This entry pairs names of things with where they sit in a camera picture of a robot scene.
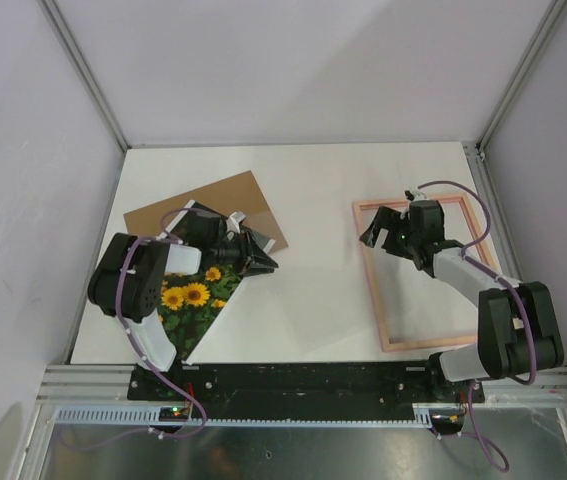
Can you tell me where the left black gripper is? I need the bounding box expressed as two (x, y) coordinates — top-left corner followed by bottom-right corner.
(209, 229), (277, 277)

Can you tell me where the white slotted cable duct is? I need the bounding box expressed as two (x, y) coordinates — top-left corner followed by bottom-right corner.
(52, 402), (464, 429)

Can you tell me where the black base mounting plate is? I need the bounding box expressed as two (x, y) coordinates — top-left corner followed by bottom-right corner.
(127, 360), (485, 422)

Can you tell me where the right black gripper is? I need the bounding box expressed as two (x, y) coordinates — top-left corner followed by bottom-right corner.
(360, 205), (421, 260)

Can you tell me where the aluminium frame rail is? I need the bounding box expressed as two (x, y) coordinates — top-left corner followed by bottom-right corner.
(37, 0), (129, 154)

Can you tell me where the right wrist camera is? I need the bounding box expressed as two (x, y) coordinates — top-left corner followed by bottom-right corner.
(404, 187), (428, 202)

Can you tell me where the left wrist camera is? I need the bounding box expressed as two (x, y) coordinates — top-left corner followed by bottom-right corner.
(226, 211), (245, 233)

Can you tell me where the brown cardboard backing board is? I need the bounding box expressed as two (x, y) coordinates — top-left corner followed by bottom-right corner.
(124, 171), (288, 253)

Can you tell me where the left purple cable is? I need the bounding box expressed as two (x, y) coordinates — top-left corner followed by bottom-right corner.
(57, 207), (224, 451)

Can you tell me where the pink wooden picture frame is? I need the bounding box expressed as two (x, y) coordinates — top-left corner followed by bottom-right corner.
(353, 193), (499, 353)

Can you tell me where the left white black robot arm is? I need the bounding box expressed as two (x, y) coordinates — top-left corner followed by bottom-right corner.
(88, 203), (278, 400)

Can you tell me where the clear acrylic sheet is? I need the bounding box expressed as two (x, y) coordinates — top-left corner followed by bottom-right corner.
(242, 209), (369, 361)

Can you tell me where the sunflower photo print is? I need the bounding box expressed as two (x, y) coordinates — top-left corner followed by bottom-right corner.
(155, 198), (275, 364)

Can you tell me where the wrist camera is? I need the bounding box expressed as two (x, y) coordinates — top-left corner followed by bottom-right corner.
(226, 211), (245, 233)
(404, 187), (428, 202)

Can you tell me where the purple cable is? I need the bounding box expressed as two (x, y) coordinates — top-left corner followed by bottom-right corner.
(415, 179), (544, 472)
(57, 207), (224, 451)

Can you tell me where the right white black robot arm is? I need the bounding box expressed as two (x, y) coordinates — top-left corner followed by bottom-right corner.
(359, 199), (565, 401)

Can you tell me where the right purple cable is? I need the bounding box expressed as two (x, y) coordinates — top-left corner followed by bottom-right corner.
(415, 179), (544, 472)

